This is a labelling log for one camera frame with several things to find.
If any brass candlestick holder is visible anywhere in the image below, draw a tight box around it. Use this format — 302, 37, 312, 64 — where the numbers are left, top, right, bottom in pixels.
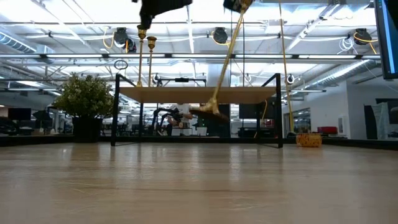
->
188, 0, 254, 123
136, 24, 148, 88

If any gold-tipped wooden pole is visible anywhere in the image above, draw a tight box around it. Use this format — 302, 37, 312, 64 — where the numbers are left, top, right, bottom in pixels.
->
146, 35, 157, 88

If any yellow candle jar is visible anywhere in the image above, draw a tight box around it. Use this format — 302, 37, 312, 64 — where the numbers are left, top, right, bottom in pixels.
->
295, 133, 323, 148

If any person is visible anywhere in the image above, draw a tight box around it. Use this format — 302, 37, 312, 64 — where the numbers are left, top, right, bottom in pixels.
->
166, 103, 193, 137

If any potted green plant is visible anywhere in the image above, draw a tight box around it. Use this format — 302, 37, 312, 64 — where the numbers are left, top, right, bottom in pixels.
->
52, 72, 116, 144

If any black cabinet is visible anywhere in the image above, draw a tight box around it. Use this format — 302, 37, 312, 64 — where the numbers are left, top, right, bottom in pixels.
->
198, 103, 231, 138

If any black computer monitor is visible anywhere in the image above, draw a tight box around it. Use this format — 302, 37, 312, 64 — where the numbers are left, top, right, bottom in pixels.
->
374, 0, 398, 80

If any red storage box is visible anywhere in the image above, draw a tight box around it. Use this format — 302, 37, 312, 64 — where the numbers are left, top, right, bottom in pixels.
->
317, 126, 339, 135

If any black background monitor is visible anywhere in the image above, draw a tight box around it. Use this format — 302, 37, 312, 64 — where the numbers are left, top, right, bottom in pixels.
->
7, 108, 32, 121

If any translucent plastic sheet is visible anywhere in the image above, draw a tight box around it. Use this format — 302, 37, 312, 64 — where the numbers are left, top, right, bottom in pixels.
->
373, 102, 391, 140

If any black ceiling cable reel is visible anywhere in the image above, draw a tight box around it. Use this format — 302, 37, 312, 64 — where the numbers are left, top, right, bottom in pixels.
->
353, 27, 379, 46
112, 27, 137, 54
211, 27, 229, 45

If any black hanging wire ring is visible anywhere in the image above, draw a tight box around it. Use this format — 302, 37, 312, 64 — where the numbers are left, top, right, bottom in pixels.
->
113, 58, 129, 71

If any black overhead camera gantry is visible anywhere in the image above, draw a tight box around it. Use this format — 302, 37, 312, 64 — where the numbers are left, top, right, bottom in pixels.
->
157, 77, 208, 88

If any wooden shelf black metal frame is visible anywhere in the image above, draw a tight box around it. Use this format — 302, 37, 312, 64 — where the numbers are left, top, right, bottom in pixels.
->
110, 73, 284, 149

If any grey ceiling air duct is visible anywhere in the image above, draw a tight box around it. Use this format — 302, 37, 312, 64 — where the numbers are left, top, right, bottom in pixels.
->
306, 58, 373, 90
0, 30, 38, 54

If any white wall poster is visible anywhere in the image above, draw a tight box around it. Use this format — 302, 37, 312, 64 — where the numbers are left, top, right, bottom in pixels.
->
337, 115, 348, 135

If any black metal table frame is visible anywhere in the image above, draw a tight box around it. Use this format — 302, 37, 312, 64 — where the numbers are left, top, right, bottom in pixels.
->
0, 134, 398, 152

